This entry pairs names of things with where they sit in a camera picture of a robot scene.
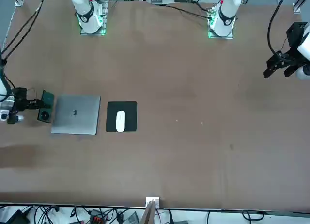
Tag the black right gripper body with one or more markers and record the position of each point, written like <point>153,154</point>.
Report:
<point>19,99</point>

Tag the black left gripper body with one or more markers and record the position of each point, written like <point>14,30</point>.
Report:
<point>295,35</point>

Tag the dark green model phone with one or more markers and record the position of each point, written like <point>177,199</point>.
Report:
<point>48,96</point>

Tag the white computer mouse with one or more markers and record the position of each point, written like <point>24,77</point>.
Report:
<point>120,121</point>

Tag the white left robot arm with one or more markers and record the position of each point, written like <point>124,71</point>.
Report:
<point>224,18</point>

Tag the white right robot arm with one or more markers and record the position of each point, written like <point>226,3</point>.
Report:
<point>89,18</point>

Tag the silver closed laptop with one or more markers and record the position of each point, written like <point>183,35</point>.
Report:
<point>75,119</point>

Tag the black mouse pad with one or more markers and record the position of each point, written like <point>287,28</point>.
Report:
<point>111,112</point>

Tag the large black power brick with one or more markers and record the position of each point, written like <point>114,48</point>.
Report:
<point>17,216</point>

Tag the black device with orange plugs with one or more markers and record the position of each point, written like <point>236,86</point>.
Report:
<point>98,215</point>

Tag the brown wooden slat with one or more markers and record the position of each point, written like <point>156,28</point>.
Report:
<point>149,214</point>

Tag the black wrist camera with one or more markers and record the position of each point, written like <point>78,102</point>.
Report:
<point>12,119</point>

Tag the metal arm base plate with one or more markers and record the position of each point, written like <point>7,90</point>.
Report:
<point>221,37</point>
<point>93,34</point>

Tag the white table edge bracket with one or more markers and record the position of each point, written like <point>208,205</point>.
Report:
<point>152,199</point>

